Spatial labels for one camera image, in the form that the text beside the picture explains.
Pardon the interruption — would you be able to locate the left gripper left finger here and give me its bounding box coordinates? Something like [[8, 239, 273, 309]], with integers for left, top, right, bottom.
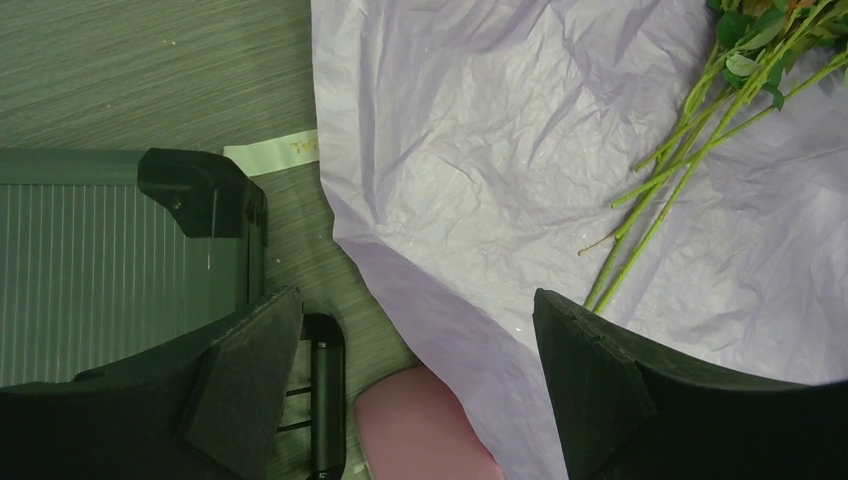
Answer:
[[1, 287, 303, 479]]

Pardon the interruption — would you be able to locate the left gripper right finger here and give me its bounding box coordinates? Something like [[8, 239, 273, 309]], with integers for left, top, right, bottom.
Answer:
[[533, 289, 847, 479]]

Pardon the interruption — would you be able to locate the beige ribbon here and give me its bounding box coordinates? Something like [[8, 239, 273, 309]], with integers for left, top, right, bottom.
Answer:
[[223, 129, 319, 177]]

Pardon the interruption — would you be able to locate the purple wrapping paper sheet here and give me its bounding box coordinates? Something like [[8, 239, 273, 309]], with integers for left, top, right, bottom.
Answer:
[[311, 1, 847, 479]]

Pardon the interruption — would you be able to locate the pink flower bouquet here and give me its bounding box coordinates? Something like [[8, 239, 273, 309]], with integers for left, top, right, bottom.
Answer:
[[584, 0, 847, 313]]

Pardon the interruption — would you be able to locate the black hard case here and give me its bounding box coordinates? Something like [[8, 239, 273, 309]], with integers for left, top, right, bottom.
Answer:
[[1, 148, 346, 479]]

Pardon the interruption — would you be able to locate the pink toy toaster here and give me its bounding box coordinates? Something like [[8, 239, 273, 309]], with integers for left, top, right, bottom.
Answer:
[[353, 366, 504, 480]]

